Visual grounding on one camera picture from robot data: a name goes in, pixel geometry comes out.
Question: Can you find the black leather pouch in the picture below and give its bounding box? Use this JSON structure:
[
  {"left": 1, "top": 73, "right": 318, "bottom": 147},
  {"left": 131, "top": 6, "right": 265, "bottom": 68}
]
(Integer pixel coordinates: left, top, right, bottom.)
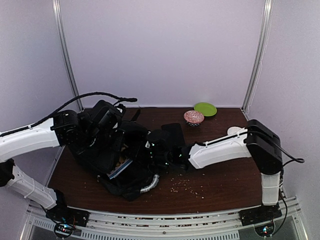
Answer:
[{"left": 161, "top": 122, "right": 186, "bottom": 148}]

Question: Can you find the purple dog reader book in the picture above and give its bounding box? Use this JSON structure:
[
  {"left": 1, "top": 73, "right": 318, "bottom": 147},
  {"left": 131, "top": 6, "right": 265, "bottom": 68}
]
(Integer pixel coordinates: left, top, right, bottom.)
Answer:
[{"left": 107, "top": 145, "right": 133, "bottom": 180}]

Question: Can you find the black student backpack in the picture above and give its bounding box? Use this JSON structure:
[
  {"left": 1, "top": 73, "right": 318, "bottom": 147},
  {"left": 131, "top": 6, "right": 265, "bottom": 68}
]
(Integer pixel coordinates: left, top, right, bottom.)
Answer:
[{"left": 68, "top": 110, "right": 162, "bottom": 201}]

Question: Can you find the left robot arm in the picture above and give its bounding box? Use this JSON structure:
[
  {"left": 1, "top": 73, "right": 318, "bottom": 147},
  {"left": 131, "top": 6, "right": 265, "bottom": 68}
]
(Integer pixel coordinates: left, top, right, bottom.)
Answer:
[{"left": 0, "top": 100, "right": 126, "bottom": 211}]

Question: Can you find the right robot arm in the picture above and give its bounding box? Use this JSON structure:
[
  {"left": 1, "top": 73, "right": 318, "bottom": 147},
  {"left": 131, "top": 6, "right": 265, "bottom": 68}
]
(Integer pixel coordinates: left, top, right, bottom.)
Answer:
[{"left": 144, "top": 119, "right": 283, "bottom": 206}]

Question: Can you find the red patterned bowl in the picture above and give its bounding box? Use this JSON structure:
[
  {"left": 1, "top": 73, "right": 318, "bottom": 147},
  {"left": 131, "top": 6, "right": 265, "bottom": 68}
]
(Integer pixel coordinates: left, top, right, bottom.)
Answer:
[{"left": 183, "top": 110, "right": 205, "bottom": 127}]

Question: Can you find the green plate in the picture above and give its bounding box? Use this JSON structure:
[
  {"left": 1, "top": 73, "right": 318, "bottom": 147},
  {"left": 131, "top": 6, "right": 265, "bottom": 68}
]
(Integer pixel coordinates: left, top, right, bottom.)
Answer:
[{"left": 193, "top": 102, "right": 218, "bottom": 117}]

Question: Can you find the white bowl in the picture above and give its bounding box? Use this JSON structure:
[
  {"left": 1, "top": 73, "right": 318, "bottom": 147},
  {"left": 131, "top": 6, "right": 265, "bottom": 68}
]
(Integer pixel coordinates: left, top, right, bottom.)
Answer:
[{"left": 227, "top": 126, "right": 247, "bottom": 136}]

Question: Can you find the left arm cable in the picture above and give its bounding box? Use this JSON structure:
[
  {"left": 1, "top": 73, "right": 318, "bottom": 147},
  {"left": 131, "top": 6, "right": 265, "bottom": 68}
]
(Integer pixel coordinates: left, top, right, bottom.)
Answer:
[{"left": 0, "top": 91, "right": 138, "bottom": 137}]

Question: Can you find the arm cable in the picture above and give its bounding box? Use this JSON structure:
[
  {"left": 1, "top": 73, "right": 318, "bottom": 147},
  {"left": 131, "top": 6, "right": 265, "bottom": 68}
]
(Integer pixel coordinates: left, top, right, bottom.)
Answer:
[
  {"left": 249, "top": 127, "right": 306, "bottom": 166},
  {"left": 0, "top": 91, "right": 138, "bottom": 137}
]

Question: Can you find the right aluminium frame post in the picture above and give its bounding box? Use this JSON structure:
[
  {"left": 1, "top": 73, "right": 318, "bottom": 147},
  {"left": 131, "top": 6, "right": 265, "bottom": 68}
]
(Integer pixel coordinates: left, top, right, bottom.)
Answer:
[{"left": 241, "top": 0, "right": 274, "bottom": 115}]

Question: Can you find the aluminium frame post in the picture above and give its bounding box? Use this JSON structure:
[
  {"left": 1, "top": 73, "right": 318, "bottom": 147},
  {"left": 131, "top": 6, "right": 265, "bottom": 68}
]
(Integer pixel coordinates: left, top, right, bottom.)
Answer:
[
  {"left": 52, "top": 0, "right": 80, "bottom": 97},
  {"left": 241, "top": 0, "right": 274, "bottom": 115}
]

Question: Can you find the left aluminium frame post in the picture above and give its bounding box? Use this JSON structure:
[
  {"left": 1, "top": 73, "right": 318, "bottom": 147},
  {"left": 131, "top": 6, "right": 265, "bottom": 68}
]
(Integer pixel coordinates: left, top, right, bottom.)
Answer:
[{"left": 52, "top": 0, "right": 80, "bottom": 97}]

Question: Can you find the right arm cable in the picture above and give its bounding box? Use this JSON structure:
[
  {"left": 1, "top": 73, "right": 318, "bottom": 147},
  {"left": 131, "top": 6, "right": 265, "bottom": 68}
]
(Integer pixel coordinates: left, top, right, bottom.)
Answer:
[{"left": 249, "top": 127, "right": 306, "bottom": 166}]

